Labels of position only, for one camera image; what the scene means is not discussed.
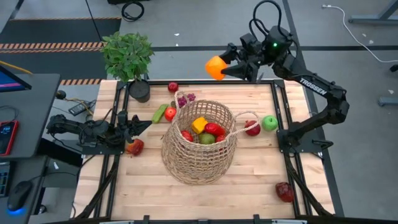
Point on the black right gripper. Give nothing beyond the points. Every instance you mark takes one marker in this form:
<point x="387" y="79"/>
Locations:
<point x="253" y="63"/>

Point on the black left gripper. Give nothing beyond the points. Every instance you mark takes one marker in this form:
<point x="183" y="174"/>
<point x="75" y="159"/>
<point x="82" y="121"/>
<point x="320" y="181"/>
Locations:
<point x="124" y="130"/>

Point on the green cucumber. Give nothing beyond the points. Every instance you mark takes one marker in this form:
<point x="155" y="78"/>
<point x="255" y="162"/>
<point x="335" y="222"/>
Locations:
<point x="159" y="114"/>

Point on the red and yellow apple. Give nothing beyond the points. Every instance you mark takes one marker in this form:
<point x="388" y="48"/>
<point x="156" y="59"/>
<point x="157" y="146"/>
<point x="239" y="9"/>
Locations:
<point x="135" y="147"/>

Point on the orange fruit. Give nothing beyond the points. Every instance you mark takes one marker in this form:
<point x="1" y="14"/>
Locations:
<point x="214" y="68"/>

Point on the red tomato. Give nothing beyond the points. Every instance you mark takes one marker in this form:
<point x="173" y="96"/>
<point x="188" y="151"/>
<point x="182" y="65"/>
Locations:
<point x="169" y="114"/>
<point x="186" y="136"/>

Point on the purple grape bunch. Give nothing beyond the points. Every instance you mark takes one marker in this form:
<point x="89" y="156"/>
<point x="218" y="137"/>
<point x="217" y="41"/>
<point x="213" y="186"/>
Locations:
<point x="182" y="101"/>

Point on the small dark red apple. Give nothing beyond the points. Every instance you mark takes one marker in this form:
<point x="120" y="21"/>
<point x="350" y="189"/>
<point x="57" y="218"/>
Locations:
<point x="173" y="87"/>

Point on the yellow bell pepper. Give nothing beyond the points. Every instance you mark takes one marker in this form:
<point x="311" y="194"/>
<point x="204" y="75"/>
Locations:
<point x="199" y="125"/>

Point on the green pear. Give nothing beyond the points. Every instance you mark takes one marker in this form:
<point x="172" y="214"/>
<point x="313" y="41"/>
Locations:
<point x="206" y="139"/>

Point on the dark red pomegranate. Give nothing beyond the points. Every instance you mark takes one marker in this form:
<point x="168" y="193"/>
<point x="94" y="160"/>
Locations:
<point x="252" y="129"/>

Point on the green apple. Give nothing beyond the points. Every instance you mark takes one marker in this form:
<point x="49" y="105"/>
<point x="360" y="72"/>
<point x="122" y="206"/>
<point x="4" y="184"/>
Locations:
<point x="269" y="123"/>

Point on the red-orange long pepper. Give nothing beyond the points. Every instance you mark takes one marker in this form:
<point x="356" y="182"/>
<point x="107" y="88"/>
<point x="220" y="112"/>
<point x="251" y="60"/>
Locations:
<point x="214" y="128"/>

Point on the dark red bell pepper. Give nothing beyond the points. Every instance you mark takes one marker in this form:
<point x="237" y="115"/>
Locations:
<point x="284" y="192"/>

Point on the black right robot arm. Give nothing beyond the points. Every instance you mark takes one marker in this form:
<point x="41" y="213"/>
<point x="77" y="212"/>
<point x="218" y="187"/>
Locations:
<point x="314" y="88"/>

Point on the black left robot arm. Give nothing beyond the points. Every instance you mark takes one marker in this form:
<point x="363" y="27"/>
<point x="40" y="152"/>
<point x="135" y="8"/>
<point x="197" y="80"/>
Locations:
<point x="68" y="127"/>

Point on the black power adapter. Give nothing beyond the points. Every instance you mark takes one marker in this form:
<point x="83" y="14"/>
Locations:
<point x="79" y="108"/>

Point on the green potted plant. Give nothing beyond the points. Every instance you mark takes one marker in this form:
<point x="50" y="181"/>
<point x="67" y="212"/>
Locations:
<point x="127" y="56"/>

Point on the black round knob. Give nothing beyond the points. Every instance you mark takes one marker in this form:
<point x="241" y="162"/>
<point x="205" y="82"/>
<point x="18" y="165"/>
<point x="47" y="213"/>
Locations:
<point x="60" y="94"/>

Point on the dark grey desk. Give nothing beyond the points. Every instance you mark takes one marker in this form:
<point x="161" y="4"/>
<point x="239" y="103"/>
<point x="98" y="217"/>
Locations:
<point x="34" y="109"/>

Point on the black striped-edge floor mat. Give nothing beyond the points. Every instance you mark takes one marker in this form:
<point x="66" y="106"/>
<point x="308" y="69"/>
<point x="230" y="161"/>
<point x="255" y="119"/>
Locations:
<point x="46" y="31"/>

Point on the red-cased phone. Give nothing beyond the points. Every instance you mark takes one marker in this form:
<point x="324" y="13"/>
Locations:
<point x="7" y="137"/>

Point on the computer monitor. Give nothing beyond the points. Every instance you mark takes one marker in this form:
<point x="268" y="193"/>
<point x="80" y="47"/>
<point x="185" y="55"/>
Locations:
<point x="9" y="82"/>

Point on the black computer mouse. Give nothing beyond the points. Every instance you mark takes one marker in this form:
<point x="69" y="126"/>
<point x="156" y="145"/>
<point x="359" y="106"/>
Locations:
<point x="19" y="194"/>

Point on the grey table base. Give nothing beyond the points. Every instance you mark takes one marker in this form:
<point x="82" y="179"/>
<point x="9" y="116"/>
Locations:
<point x="373" y="21"/>

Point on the black keyboard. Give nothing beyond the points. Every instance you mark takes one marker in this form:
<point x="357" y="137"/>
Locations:
<point x="3" y="180"/>

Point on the grey furniture foot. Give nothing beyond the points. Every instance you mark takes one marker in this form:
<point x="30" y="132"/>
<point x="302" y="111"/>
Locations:
<point x="388" y="101"/>

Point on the black chair caster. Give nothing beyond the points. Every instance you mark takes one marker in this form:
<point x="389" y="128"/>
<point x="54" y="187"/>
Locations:
<point x="395" y="68"/>

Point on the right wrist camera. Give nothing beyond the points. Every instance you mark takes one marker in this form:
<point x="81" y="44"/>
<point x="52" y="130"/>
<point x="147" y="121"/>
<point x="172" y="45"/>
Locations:
<point x="249" y="42"/>

